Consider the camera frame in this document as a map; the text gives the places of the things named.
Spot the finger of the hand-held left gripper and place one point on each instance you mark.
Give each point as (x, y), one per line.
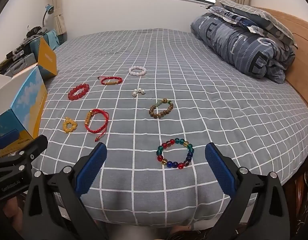
(31, 150)
(7, 138)

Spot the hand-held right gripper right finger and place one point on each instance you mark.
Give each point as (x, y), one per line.
(219, 170)

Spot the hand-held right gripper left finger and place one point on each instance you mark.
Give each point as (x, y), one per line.
(90, 170)

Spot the blue and yellow cardboard box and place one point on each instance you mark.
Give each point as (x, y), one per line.
(26, 105)

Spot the person's left hand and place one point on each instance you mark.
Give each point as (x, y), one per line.
(12, 208)

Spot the grey checked bed sheet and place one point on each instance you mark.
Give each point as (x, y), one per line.
(194, 105)

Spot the grey electronic device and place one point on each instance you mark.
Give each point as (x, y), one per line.
(18, 65)

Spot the teal bag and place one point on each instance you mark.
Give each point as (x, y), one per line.
(50, 38)

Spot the black device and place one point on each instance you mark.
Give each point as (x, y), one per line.
(33, 30)

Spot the blue printed folded quilt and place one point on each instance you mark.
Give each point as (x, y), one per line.
(239, 47)

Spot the blue desk lamp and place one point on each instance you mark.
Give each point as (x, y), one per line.
(49, 9)

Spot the wooden headboard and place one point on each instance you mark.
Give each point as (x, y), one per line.
(301, 45)

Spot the grey checked pillow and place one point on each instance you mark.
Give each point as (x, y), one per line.
(269, 17)

